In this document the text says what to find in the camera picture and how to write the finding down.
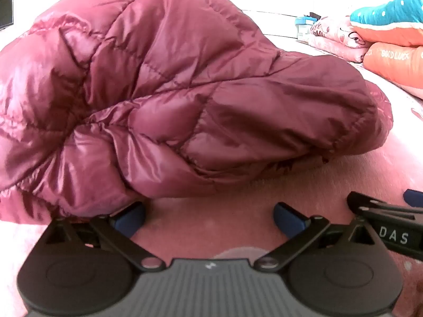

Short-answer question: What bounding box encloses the maroon down jacket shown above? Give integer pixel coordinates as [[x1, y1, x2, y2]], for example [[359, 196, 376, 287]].
[[0, 0, 394, 225]]

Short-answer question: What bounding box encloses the pink folded blanket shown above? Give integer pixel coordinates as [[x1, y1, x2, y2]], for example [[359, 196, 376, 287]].
[[307, 16, 375, 64]]

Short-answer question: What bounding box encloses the clear storage box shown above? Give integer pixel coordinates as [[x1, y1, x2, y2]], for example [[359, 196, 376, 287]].
[[296, 26, 312, 43]]

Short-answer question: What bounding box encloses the black screen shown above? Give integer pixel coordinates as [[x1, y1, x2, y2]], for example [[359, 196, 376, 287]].
[[0, 0, 15, 30]]

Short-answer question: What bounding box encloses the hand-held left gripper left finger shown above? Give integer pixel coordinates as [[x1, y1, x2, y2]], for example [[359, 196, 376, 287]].
[[43, 201, 166, 272]]

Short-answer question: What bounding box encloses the pink bed blanket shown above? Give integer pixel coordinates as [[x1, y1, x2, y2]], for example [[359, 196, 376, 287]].
[[0, 8, 423, 317]]

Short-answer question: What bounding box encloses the teal and orange folded quilt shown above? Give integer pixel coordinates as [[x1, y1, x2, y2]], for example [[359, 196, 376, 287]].
[[350, 0, 423, 90]]

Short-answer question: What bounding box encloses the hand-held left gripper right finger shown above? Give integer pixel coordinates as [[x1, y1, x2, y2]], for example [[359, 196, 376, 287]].
[[254, 202, 380, 273]]

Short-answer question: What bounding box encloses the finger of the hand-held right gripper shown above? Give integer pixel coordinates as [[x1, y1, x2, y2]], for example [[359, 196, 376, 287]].
[[346, 192, 423, 218], [403, 189, 423, 207]]

